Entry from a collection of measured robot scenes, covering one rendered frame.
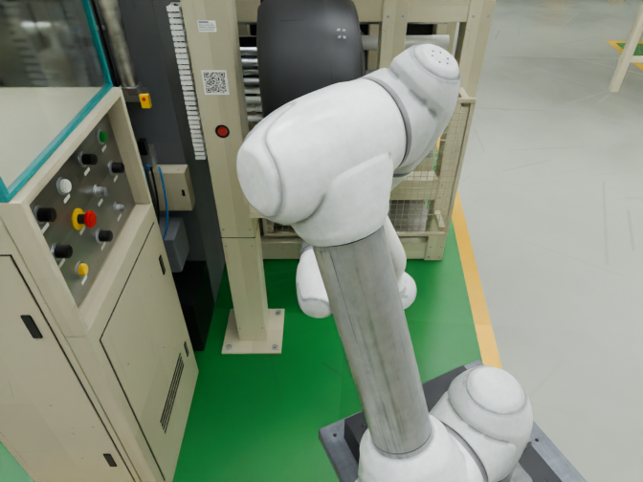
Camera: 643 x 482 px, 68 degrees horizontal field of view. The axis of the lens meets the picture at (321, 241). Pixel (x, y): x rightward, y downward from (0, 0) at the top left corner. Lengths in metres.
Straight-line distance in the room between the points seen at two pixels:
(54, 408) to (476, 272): 2.04
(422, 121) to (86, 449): 1.38
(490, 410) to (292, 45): 0.99
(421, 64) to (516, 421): 0.61
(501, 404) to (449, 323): 1.50
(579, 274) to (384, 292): 2.32
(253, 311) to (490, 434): 1.39
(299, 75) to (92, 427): 1.12
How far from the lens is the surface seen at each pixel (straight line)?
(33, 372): 1.39
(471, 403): 0.91
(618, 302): 2.83
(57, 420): 1.56
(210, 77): 1.54
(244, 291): 2.03
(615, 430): 2.31
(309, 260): 1.12
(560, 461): 1.35
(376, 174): 0.57
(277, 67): 1.34
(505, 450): 0.95
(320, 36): 1.36
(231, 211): 1.77
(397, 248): 0.98
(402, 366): 0.71
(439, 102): 0.64
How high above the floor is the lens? 1.75
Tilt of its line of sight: 39 degrees down
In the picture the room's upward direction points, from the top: straight up
